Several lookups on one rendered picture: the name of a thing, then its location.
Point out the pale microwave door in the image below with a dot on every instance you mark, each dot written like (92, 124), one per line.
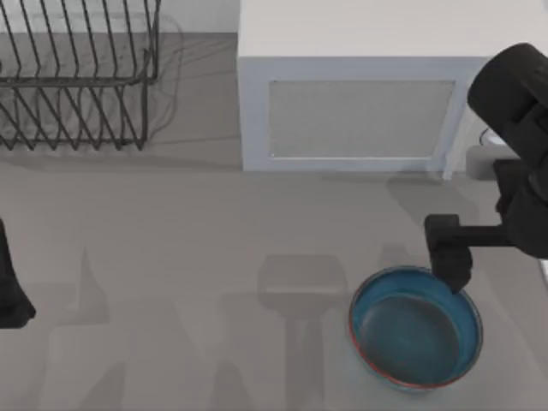
(257, 128)

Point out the blue bowl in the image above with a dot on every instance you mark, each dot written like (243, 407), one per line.
(406, 342)

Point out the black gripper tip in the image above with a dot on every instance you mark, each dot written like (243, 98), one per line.
(10, 299)

